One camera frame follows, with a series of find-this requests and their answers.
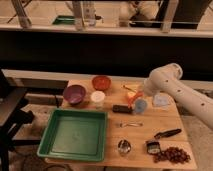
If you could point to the silver fork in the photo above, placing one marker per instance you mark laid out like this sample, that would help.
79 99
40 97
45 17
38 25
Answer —
129 124

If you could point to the small metal cup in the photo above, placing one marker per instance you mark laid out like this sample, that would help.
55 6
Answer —
124 147

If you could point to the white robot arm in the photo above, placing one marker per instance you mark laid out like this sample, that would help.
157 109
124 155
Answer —
167 79

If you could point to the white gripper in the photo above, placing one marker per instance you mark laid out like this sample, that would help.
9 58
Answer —
147 88

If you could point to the clear plastic container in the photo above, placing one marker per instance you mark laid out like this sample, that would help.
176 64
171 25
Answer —
160 100

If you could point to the brown bead cluster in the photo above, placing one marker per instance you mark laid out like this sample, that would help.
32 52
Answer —
172 154

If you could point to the wooden table board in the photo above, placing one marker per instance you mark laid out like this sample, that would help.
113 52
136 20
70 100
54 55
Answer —
154 119

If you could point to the white plastic cup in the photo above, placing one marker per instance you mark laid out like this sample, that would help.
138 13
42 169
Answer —
98 97

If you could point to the green plastic tray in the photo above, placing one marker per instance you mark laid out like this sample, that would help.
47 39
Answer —
78 135

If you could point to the purple bowl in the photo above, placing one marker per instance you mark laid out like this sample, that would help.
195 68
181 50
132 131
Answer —
74 94

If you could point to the black rectangular block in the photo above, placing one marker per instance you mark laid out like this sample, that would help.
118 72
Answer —
121 109

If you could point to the black handled peeler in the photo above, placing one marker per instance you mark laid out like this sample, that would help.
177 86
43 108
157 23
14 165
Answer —
168 133

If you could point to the small black metal tin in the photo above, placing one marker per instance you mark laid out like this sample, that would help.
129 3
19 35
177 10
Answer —
153 147

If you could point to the red bowl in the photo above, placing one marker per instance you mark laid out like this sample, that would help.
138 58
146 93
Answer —
101 82

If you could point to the black chair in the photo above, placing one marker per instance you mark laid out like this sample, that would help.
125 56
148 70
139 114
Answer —
11 119

